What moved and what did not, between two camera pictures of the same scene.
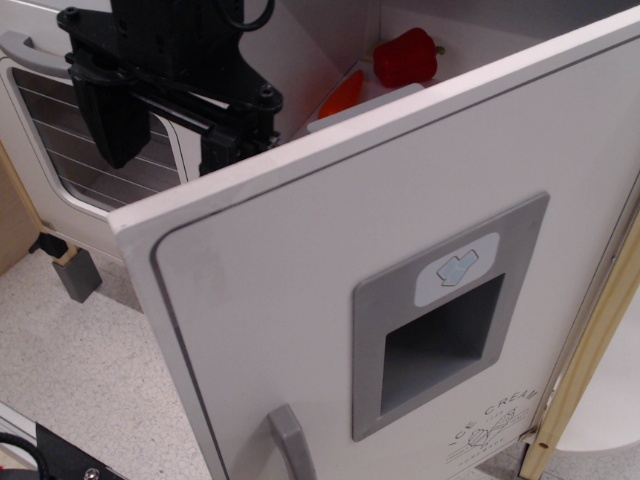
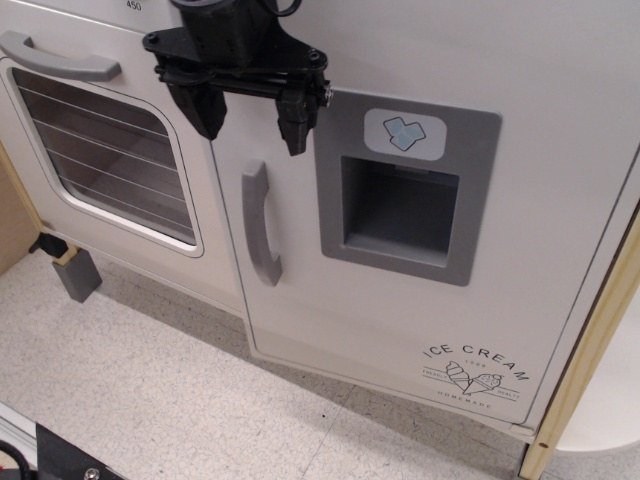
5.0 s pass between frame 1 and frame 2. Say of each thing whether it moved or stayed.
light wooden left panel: stayed
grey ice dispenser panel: moved
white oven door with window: stayed
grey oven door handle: stayed
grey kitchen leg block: stayed
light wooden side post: stayed
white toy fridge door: moved
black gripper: moved
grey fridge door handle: moved
